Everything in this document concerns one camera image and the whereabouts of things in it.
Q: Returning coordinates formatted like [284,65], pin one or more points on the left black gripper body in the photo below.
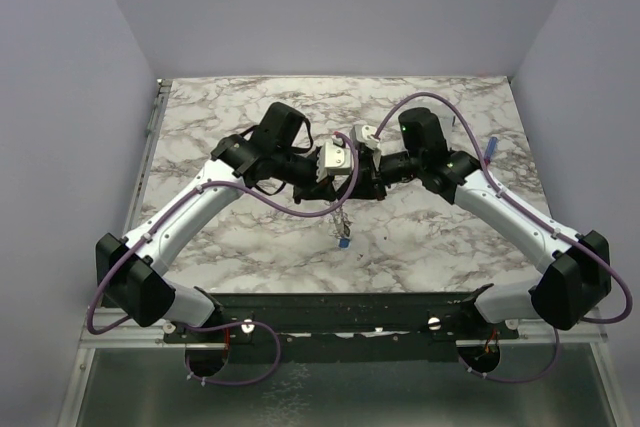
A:
[309,186]

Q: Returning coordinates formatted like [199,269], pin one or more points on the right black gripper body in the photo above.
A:
[375,175]

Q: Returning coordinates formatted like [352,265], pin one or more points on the perforated metal ring disc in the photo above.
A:
[341,223]

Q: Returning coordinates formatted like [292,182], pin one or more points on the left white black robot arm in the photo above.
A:
[131,268]

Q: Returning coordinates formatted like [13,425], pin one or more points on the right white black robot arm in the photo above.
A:
[573,267]

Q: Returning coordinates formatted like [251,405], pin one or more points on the clear plastic screw box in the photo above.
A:
[447,122]

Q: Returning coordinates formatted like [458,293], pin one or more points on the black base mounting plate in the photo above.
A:
[342,328]

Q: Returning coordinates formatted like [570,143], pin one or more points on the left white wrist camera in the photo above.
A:
[333,160]

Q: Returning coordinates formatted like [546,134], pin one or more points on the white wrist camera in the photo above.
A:
[333,160]
[363,138]

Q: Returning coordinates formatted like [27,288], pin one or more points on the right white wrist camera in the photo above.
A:
[363,138]

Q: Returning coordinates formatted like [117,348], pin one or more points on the aluminium rail frame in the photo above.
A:
[413,241]

